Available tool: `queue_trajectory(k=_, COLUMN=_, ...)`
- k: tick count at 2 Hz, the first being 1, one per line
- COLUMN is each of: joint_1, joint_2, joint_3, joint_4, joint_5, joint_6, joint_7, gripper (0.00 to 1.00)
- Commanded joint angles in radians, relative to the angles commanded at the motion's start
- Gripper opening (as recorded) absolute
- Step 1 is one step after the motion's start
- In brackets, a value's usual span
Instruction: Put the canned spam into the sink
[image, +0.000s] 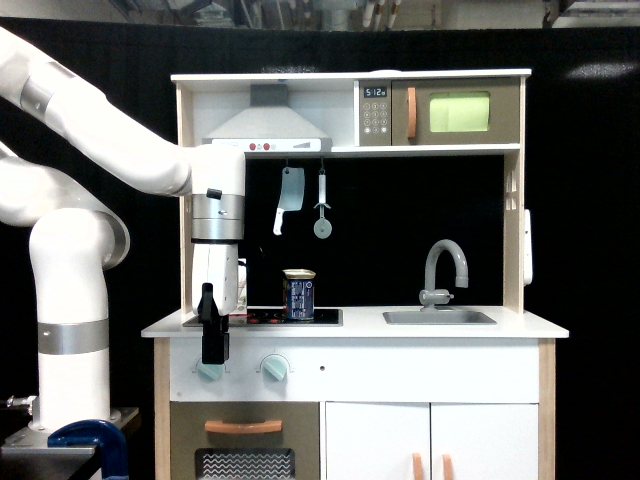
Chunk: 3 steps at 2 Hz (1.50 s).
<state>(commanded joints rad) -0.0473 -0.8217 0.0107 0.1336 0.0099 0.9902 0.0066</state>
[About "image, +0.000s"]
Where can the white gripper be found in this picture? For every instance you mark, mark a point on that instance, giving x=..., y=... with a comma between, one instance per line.
x=214, y=294

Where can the blue spam can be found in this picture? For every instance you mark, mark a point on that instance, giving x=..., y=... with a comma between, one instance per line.
x=298, y=294

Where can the grey toy sink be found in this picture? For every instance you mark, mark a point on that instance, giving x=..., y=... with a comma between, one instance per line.
x=438, y=317

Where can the small white carton box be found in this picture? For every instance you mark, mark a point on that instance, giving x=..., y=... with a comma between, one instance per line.
x=242, y=293

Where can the black toy stovetop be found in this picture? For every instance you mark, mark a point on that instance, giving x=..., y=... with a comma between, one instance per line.
x=272, y=317

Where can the left mint stove knob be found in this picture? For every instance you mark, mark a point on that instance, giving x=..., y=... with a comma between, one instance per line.
x=209, y=372

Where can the mint stove knob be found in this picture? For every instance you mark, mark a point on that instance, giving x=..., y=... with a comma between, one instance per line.
x=209, y=372
x=274, y=368

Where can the right mint stove knob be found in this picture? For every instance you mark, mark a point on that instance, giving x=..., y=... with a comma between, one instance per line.
x=274, y=368

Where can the toy oven door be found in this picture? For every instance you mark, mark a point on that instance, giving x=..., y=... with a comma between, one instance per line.
x=300, y=432

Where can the toy pizza cutter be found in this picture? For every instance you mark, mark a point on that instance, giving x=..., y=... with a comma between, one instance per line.
x=322, y=227

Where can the toy cleaver knife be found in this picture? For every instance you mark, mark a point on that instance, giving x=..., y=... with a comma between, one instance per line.
x=291, y=195

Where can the blue clamp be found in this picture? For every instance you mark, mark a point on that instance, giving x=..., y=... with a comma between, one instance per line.
x=106, y=437

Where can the wooden toy kitchen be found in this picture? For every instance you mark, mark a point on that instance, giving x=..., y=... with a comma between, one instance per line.
x=365, y=360

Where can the left white cabinet door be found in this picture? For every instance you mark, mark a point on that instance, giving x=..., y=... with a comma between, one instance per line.
x=377, y=440

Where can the white cabinet door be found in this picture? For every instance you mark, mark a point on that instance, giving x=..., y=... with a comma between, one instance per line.
x=484, y=441
x=377, y=440

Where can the grey range hood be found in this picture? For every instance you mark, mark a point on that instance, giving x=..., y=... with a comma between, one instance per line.
x=270, y=125

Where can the right white cabinet door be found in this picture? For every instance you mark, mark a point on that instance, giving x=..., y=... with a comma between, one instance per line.
x=484, y=441

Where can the toy microwave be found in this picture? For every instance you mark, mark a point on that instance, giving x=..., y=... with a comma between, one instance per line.
x=439, y=112

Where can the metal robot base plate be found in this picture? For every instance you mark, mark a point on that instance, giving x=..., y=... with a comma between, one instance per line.
x=32, y=439

